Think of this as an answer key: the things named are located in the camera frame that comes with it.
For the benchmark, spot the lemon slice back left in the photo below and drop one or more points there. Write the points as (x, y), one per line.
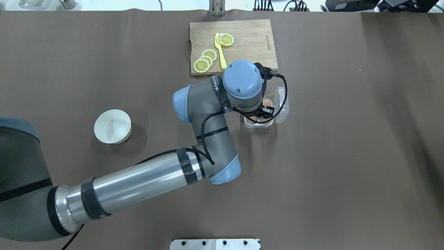
(210, 53)

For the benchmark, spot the brown egg far slot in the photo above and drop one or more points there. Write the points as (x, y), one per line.
(267, 103)

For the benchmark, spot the wooden cutting board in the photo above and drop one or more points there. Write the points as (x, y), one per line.
(253, 41)

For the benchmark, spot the aluminium frame post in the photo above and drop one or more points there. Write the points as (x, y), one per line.
(217, 8)

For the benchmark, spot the lemon slice middle left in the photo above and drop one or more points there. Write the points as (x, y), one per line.
(208, 59)

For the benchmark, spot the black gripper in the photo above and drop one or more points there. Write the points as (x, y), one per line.
(266, 111)

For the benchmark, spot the brown egg slot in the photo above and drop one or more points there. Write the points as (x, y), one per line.
(265, 122)
(267, 103)

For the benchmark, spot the white bowl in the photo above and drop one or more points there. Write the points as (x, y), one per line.
(113, 127)

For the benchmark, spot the clear plastic egg box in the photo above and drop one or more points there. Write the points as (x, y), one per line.
(277, 98)

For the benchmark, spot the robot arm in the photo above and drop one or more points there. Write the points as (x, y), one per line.
(33, 209)

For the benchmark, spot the lemon slice top right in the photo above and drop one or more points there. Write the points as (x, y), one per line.
(226, 39)

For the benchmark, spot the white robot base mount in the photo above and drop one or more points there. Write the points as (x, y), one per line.
(215, 244)

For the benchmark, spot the brown egg near slot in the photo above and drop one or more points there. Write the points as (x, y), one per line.
(265, 122)

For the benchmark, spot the lemon slice under right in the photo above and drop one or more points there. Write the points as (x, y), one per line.
(218, 39)

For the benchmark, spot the yellow plastic knife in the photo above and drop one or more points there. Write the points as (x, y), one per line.
(223, 63)

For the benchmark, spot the brown egg from bowl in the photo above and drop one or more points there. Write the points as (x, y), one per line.
(252, 120)

